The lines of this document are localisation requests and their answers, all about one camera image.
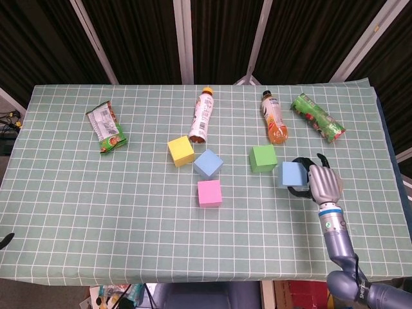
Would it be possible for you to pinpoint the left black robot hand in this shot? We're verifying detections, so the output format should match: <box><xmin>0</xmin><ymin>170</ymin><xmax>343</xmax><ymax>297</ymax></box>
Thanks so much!
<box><xmin>0</xmin><ymin>232</ymin><xmax>15</xmax><ymax>249</ymax></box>

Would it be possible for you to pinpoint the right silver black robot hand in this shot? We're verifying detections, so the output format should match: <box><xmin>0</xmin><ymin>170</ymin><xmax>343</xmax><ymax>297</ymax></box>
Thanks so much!
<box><xmin>286</xmin><ymin>153</ymin><xmax>344</xmax><ymax>205</ymax></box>

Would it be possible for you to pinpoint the light blue foam cube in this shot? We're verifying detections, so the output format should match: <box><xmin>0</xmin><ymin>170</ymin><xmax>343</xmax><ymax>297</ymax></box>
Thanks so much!
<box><xmin>193</xmin><ymin>149</ymin><xmax>225</xmax><ymax>180</ymax></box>
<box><xmin>277</xmin><ymin>161</ymin><xmax>308</xmax><ymax>189</ymax></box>

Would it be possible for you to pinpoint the pink foam cube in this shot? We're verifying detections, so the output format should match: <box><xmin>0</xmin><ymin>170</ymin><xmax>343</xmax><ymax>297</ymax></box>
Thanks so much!
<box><xmin>197</xmin><ymin>180</ymin><xmax>223</xmax><ymax>209</ymax></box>

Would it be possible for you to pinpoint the yellow foam cube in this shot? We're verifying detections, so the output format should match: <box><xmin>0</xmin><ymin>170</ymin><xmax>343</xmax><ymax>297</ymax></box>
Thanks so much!
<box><xmin>167</xmin><ymin>135</ymin><xmax>196</xmax><ymax>168</ymax></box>

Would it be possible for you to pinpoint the green chip bag red print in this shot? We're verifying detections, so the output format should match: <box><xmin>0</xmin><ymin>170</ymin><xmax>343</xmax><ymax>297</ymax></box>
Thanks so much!
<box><xmin>290</xmin><ymin>93</ymin><xmax>347</xmax><ymax>144</ymax></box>

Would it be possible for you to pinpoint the green foam cube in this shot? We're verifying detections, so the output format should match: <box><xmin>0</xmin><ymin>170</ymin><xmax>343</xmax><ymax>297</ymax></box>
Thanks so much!
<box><xmin>249</xmin><ymin>144</ymin><xmax>278</xmax><ymax>174</ymax></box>

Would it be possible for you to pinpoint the orange juice bottle black cap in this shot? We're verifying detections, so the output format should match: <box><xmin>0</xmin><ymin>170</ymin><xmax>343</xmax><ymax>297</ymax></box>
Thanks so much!
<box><xmin>260</xmin><ymin>90</ymin><xmax>289</xmax><ymax>145</ymax></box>

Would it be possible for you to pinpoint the green checked tablecloth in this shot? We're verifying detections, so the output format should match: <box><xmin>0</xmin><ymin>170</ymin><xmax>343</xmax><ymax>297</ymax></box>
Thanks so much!
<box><xmin>0</xmin><ymin>84</ymin><xmax>412</xmax><ymax>286</ymax></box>

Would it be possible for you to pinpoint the red cardboard box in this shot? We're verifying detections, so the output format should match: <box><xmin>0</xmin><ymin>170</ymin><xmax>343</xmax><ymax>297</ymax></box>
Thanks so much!
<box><xmin>273</xmin><ymin>280</ymin><xmax>329</xmax><ymax>309</ymax></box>

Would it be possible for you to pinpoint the colourful packaging clutter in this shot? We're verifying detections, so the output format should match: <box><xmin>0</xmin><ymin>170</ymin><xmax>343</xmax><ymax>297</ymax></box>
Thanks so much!
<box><xmin>89</xmin><ymin>283</ymin><xmax>142</xmax><ymax>309</ymax></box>

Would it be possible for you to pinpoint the white stand base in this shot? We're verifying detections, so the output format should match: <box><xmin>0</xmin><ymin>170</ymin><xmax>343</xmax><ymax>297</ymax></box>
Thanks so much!
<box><xmin>233</xmin><ymin>66</ymin><xmax>260</xmax><ymax>86</ymax></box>

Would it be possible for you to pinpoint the white bottle yellow cap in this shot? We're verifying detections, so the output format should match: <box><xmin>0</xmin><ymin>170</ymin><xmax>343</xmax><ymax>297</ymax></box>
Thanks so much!
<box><xmin>188</xmin><ymin>86</ymin><xmax>216</xmax><ymax>144</ymax></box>

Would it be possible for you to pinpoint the green snack bag white label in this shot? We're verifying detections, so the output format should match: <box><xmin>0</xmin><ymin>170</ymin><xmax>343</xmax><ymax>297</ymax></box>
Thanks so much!
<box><xmin>86</xmin><ymin>100</ymin><xmax>129</xmax><ymax>155</ymax></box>

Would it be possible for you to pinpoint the dark brown curtain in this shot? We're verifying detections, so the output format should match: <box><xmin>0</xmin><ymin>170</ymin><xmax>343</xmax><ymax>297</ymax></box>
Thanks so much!
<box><xmin>0</xmin><ymin>0</ymin><xmax>412</xmax><ymax>155</ymax></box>

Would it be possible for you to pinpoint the yellow black cable bundle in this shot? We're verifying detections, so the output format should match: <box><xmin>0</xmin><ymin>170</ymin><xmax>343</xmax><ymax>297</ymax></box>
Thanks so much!
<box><xmin>0</xmin><ymin>109</ymin><xmax>24</xmax><ymax>136</ymax></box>

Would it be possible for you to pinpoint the white frame post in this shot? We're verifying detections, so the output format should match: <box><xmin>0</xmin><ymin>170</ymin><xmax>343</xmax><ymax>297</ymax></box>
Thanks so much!
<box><xmin>69</xmin><ymin>0</ymin><xmax>118</xmax><ymax>85</ymax></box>
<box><xmin>173</xmin><ymin>0</ymin><xmax>195</xmax><ymax>85</ymax></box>
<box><xmin>328</xmin><ymin>0</ymin><xmax>392</xmax><ymax>83</ymax></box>
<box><xmin>250</xmin><ymin>0</ymin><xmax>274</xmax><ymax>77</ymax></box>

